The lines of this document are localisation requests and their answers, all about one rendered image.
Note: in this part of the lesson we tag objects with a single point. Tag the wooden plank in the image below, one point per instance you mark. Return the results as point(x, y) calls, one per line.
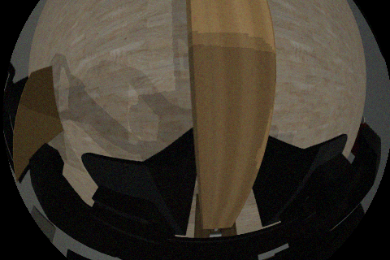
point(232, 68)

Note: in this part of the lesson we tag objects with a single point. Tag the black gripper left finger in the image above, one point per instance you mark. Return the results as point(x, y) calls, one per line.
point(167, 179)

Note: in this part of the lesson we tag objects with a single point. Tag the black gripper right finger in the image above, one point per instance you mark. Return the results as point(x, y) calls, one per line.
point(284, 171)

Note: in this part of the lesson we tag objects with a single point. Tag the brown wooden post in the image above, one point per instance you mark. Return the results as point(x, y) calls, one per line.
point(210, 232)

